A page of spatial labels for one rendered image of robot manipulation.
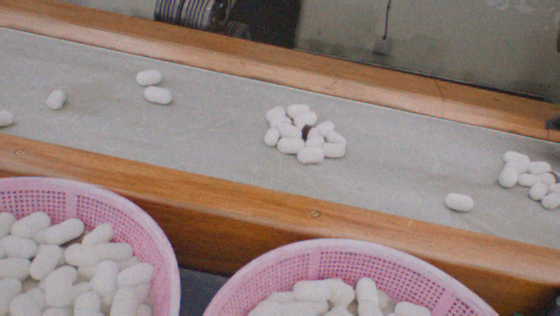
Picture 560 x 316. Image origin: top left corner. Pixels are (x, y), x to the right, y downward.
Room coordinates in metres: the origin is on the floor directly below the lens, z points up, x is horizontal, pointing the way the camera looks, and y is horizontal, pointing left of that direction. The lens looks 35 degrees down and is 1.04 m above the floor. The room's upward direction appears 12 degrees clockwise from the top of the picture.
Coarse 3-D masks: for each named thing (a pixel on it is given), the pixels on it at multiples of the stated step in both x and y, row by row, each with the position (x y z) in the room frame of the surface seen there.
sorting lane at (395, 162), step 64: (0, 64) 0.53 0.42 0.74; (64, 64) 0.57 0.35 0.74; (128, 64) 0.61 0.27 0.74; (0, 128) 0.38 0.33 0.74; (64, 128) 0.41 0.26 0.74; (128, 128) 0.43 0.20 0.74; (192, 128) 0.46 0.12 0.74; (256, 128) 0.50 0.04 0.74; (384, 128) 0.57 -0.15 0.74; (448, 128) 0.62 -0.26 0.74; (320, 192) 0.39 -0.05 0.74; (384, 192) 0.41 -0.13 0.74; (448, 192) 0.44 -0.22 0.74; (512, 192) 0.47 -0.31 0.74
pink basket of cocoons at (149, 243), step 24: (0, 192) 0.27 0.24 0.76; (24, 192) 0.27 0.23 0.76; (72, 192) 0.28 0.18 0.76; (96, 192) 0.28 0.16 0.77; (24, 216) 0.27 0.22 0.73; (72, 216) 0.27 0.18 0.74; (96, 216) 0.28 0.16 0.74; (120, 216) 0.27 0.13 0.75; (144, 216) 0.26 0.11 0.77; (120, 240) 0.26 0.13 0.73; (144, 240) 0.25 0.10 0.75; (168, 240) 0.24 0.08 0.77; (168, 264) 0.22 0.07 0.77; (168, 288) 0.20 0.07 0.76; (168, 312) 0.18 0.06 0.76
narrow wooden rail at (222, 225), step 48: (0, 144) 0.32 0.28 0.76; (48, 144) 0.34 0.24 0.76; (48, 192) 0.29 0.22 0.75; (144, 192) 0.30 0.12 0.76; (192, 192) 0.31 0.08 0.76; (240, 192) 0.33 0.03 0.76; (192, 240) 0.29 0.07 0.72; (240, 240) 0.29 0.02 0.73; (288, 240) 0.29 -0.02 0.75; (384, 240) 0.30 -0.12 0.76; (432, 240) 0.32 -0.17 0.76; (480, 240) 0.33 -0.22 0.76; (384, 288) 0.29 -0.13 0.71; (432, 288) 0.29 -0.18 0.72; (480, 288) 0.29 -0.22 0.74; (528, 288) 0.29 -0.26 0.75
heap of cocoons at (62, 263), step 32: (0, 224) 0.24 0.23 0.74; (32, 224) 0.25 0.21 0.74; (64, 224) 0.26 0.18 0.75; (0, 256) 0.22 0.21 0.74; (32, 256) 0.23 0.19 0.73; (64, 256) 0.23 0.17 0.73; (96, 256) 0.23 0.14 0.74; (128, 256) 0.24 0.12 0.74; (0, 288) 0.18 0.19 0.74; (32, 288) 0.20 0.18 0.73; (64, 288) 0.19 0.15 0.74; (96, 288) 0.20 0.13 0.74; (128, 288) 0.21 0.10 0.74
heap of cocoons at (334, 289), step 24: (312, 288) 0.24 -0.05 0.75; (336, 288) 0.25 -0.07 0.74; (360, 288) 0.26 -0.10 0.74; (264, 312) 0.21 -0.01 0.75; (288, 312) 0.21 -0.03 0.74; (312, 312) 0.22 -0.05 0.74; (336, 312) 0.23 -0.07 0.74; (360, 312) 0.24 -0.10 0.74; (384, 312) 0.25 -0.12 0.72; (408, 312) 0.24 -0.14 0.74
